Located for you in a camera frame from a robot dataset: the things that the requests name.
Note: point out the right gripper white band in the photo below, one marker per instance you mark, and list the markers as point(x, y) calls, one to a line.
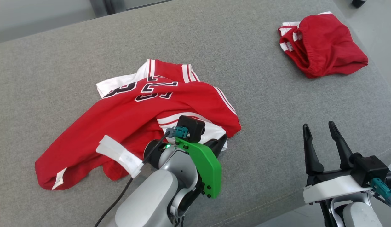
point(330, 189)

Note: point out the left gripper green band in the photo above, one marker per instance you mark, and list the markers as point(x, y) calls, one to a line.
point(208, 170)

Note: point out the red basketball jersey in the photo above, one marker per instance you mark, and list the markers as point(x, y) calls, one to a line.
point(119, 119)

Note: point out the red shorts with white stripe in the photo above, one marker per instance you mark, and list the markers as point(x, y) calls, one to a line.
point(330, 44)

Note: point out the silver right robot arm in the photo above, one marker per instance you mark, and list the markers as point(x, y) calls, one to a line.
point(356, 216)

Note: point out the grey fabric sofa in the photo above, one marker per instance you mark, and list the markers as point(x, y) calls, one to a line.
point(261, 110)

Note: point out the white tape label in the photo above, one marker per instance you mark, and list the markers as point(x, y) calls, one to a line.
point(119, 154)

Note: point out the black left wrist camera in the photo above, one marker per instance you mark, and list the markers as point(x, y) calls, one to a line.
point(192, 127)

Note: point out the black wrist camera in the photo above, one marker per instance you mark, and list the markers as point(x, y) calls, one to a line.
point(371, 170)
point(192, 127)

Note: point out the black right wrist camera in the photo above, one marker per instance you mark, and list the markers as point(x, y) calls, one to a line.
point(371, 170)

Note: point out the dark grey vertical post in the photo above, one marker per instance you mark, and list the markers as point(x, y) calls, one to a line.
point(107, 6)

